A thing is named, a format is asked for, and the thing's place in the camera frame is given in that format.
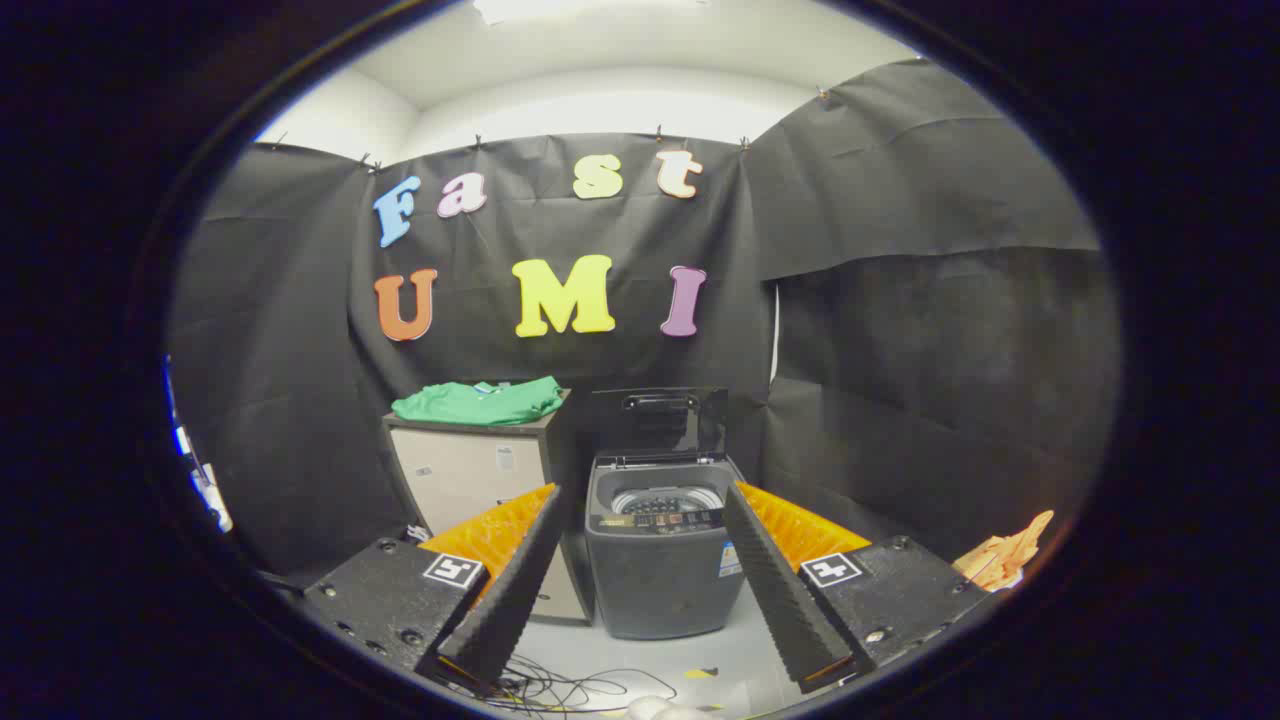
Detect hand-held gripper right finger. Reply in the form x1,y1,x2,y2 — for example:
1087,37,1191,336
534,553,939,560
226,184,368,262
722,481,991,694

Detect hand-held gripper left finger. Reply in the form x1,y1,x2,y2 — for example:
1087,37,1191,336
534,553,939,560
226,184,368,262
300,484,563,696

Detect grey washing machine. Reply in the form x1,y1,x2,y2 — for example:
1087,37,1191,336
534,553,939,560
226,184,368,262
585,455,749,641

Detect green polo shirt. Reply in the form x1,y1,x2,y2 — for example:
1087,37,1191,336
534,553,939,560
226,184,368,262
392,376,566,427

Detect dark washing machine lid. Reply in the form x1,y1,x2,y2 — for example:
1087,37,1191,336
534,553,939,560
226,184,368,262
590,388,729,466

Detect beige cabinet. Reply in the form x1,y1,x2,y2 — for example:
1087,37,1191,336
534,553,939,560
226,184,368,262
383,390,596,626

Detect pile of orange parts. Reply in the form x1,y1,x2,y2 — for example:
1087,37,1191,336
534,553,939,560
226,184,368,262
952,510,1056,591

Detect ceiling light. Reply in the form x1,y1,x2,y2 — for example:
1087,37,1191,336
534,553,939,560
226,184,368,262
473,0,711,26

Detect black cables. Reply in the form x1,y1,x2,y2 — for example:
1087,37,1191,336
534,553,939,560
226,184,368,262
440,655,681,713

